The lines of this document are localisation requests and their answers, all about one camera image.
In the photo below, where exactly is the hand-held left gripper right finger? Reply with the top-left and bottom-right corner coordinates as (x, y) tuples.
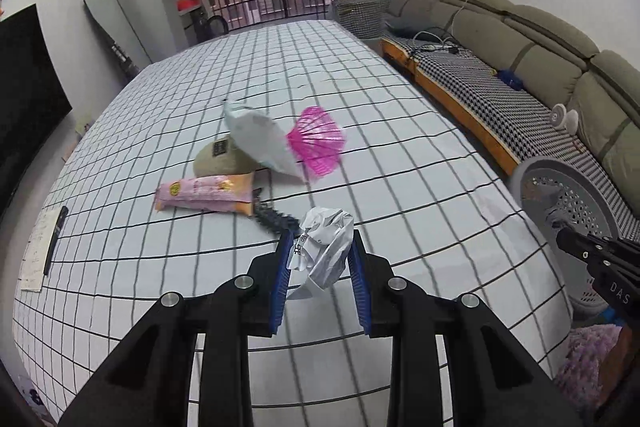
(347, 230), (583, 427)

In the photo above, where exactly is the beige plush pouch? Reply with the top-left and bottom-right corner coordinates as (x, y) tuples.
(193, 134), (258, 176)

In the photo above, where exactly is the pink plastic mesh basket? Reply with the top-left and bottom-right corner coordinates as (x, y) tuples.
(286, 106), (347, 178)

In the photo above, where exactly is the grey pillow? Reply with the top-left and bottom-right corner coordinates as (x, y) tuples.
(385, 14), (446, 38)

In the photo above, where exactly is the pink fluffy cloth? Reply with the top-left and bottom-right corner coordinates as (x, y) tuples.
(552, 324), (624, 413)

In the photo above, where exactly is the pink snack packet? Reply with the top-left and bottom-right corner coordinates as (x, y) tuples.
(155, 173), (256, 216)

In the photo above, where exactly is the black standing fan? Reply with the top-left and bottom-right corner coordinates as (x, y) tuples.
(182, 4), (231, 48)

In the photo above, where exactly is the houndstooth sofa cover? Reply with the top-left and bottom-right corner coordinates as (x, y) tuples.
(380, 29), (640, 243)

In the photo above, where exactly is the white plastic bag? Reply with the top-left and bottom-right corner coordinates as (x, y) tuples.
(222, 99), (301, 180)

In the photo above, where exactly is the black hair clip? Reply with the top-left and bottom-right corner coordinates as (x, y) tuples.
(250, 188), (301, 235)

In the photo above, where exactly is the small white fan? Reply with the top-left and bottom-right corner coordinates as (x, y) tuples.
(550, 103), (581, 136)

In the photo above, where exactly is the white paper sheet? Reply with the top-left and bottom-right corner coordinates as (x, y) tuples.
(20, 208), (63, 293)

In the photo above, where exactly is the grey perforated plastic basket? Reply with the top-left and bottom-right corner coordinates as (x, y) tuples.
(509, 156), (626, 323)

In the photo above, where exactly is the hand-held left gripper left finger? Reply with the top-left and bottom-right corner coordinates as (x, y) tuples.
(57, 231), (296, 427)

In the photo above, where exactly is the standing mirror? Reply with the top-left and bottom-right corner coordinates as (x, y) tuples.
(83, 0), (153, 80)

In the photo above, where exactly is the black television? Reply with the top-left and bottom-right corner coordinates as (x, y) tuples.
(0, 4), (73, 218)

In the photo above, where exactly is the black cable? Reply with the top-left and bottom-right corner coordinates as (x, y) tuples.
(412, 39), (461, 55)

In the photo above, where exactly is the black remote control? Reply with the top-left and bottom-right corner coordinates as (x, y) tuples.
(43, 206), (69, 277)

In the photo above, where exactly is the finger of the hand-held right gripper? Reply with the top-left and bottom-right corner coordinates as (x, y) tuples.
(556, 227), (621, 266)

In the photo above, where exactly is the olive green sofa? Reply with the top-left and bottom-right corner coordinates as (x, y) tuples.
(387, 0), (640, 208)

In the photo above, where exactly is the white cable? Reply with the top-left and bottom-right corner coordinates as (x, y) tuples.
(446, 0), (497, 44)

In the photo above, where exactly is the orange wooden sofa base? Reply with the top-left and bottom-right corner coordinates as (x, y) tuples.
(380, 39), (521, 178)

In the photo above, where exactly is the houndstooth ottoman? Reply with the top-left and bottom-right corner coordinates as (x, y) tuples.
(331, 0), (393, 40)

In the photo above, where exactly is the dark ridged object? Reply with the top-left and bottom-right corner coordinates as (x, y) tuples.
(108, 40), (140, 78)

